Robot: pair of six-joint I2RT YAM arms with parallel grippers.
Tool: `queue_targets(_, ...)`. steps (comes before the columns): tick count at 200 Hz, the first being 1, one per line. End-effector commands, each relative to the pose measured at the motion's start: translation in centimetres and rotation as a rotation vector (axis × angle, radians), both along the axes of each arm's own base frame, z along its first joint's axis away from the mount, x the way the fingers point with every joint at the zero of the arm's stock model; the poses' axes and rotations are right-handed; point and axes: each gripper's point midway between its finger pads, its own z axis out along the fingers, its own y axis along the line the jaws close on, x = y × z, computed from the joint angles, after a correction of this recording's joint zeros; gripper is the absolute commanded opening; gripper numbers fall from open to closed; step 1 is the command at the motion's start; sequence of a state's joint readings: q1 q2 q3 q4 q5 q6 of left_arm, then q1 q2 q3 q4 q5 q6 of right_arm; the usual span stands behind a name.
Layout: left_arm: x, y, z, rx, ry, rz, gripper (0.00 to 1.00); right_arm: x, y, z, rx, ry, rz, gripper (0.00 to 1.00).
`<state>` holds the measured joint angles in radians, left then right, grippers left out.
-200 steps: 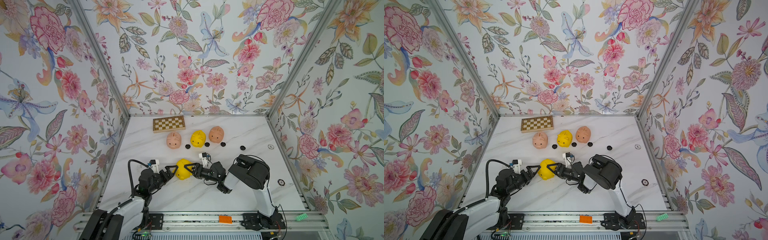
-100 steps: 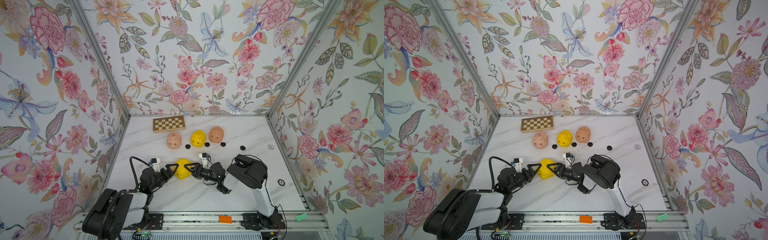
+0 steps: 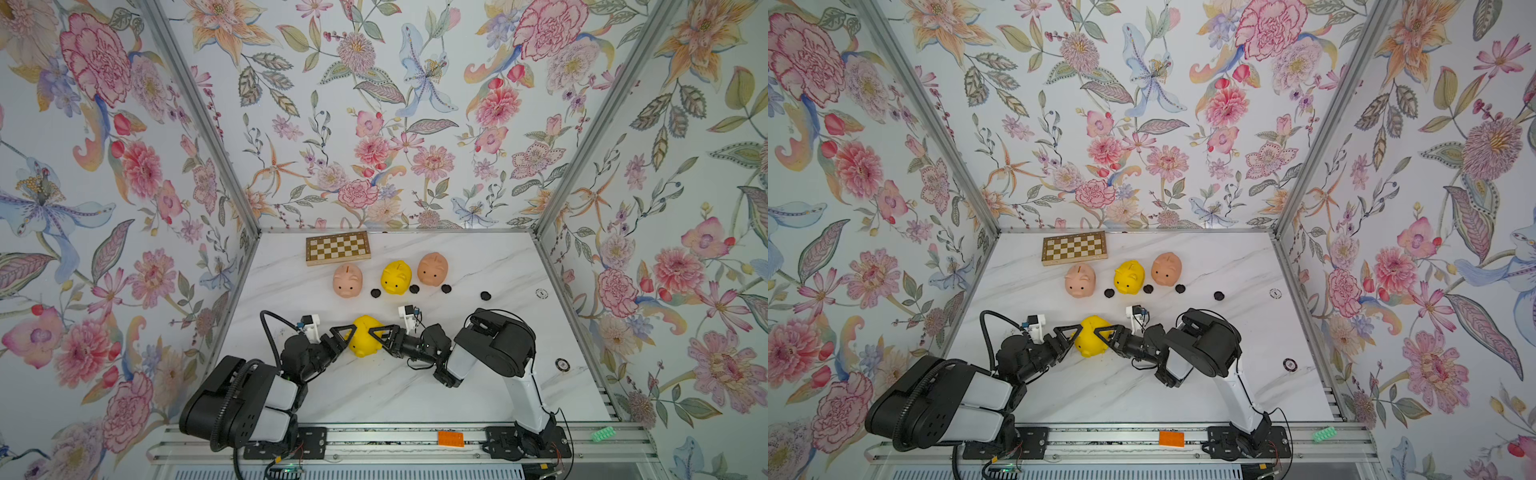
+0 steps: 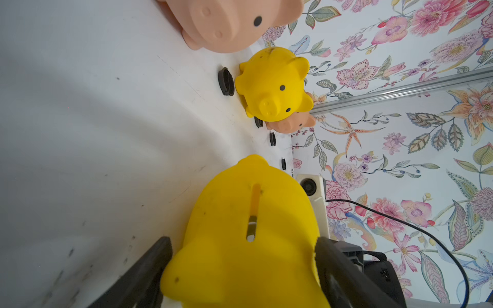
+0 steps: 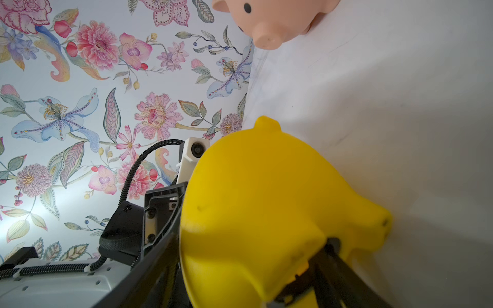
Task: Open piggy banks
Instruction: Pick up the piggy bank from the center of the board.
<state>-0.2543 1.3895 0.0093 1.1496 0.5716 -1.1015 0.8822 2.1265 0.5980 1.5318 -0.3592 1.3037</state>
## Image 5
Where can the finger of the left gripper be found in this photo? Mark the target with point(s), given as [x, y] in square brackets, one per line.
[162, 212]

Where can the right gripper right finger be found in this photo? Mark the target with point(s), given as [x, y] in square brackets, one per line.
[332, 280]

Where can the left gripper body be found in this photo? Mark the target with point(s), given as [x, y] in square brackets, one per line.
[122, 237]

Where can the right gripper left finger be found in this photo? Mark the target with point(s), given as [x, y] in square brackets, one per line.
[156, 281]

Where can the yellow piggy bank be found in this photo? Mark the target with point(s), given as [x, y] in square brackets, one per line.
[260, 204]

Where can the pink piggy bank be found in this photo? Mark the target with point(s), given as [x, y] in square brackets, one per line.
[270, 23]

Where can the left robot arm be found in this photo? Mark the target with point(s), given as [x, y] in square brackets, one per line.
[27, 281]

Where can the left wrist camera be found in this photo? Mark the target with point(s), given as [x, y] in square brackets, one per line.
[190, 153]

